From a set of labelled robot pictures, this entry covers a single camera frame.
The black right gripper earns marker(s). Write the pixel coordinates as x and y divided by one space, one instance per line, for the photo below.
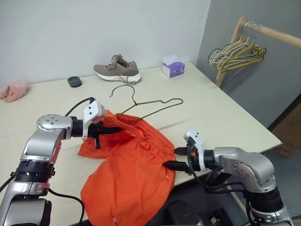
192 160

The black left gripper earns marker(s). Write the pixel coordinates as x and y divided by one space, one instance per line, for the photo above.
96 130

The orange shorts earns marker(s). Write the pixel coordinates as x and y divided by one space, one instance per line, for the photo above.
127 174

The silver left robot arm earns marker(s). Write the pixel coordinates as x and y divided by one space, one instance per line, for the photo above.
40 146

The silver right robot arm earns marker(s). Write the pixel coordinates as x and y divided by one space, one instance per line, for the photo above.
247 164

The dark rounded shape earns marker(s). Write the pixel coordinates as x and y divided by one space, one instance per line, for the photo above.
184 213

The black round container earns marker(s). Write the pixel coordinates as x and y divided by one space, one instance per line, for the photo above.
74 82

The taupe sneaker with white sole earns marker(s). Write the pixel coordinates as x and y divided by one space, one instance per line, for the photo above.
122 68

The white and purple tissue box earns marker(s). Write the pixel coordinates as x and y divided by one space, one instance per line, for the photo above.
175 69

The pink fluffy plush cloth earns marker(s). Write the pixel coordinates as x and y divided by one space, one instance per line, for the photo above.
13 91

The brown cardboard box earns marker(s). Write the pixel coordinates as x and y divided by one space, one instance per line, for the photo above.
290 131

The wooden clothes rack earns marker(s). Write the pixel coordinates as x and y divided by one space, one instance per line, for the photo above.
277 34

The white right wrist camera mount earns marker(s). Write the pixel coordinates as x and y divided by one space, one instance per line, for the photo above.
200 146

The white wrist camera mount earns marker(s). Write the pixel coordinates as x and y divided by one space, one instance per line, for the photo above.
92 113
200 146

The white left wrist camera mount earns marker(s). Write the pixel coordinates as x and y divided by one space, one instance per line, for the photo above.
92 113

